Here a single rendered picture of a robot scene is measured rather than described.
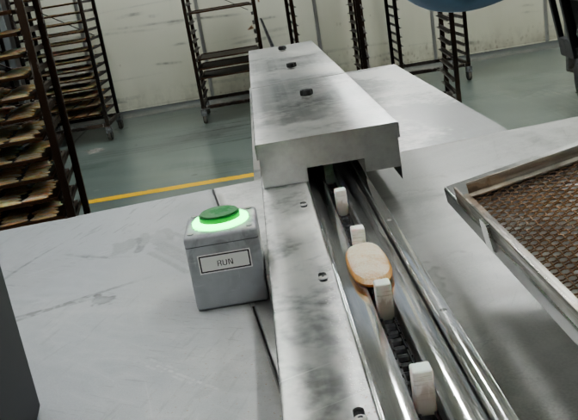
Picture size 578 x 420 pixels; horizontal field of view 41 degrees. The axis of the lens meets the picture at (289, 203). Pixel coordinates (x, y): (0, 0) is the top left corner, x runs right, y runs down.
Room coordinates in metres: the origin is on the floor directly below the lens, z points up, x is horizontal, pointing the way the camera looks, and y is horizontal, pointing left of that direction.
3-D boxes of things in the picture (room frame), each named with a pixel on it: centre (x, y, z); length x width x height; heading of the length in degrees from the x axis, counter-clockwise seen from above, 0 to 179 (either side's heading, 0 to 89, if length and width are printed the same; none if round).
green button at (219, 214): (0.71, 0.07, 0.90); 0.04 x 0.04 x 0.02
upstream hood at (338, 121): (1.55, -0.05, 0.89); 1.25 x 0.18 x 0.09; 1
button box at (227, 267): (0.71, 0.07, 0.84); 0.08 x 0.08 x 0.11; 1
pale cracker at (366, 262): (0.65, -0.06, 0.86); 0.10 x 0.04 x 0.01; 1
